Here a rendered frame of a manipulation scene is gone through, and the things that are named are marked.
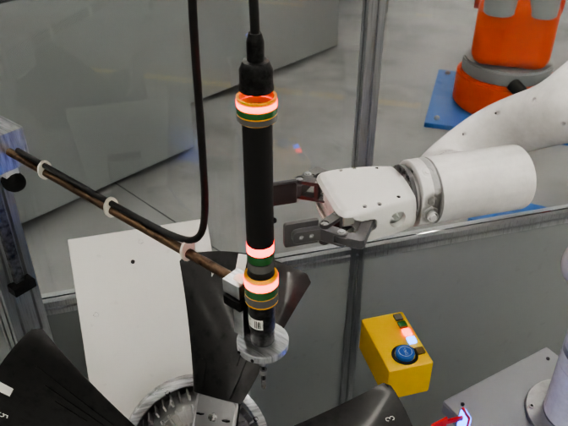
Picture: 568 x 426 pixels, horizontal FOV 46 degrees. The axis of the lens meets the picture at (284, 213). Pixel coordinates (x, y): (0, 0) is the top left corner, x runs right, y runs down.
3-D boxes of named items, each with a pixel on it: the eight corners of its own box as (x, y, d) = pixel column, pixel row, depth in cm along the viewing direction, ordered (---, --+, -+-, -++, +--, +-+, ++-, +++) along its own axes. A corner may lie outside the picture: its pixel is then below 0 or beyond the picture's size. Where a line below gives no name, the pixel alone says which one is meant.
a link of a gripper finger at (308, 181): (348, 204, 84) (308, 215, 82) (330, 186, 87) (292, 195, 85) (349, 186, 82) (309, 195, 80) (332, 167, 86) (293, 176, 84)
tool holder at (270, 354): (215, 341, 92) (210, 286, 86) (249, 313, 96) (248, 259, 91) (264, 373, 87) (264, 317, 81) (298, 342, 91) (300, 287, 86)
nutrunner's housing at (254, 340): (243, 359, 92) (226, 34, 66) (261, 343, 95) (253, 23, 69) (264, 373, 90) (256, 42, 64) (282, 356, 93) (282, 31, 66)
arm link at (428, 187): (439, 239, 82) (417, 243, 82) (409, 200, 89) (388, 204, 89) (449, 181, 78) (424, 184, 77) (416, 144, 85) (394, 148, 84)
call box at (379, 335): (357, 352, 155) (360, 318, 149) (398, 343, 157) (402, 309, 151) (385, 406, 142) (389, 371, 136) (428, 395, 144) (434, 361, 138)
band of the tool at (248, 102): (228, 122, 72) (227, 97, 70) (255, 108, 74) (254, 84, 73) (259, 134, 69) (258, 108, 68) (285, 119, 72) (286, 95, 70)
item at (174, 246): (7, 156, 116) (4, 150, 115) (13, 154, 117) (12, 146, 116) (237, 289, 88) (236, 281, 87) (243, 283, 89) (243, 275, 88)
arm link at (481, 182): (407, 153, 88) (440, 160, 79) (498, 140, 91) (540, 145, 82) (412, 216, 89) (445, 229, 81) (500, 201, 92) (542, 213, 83)
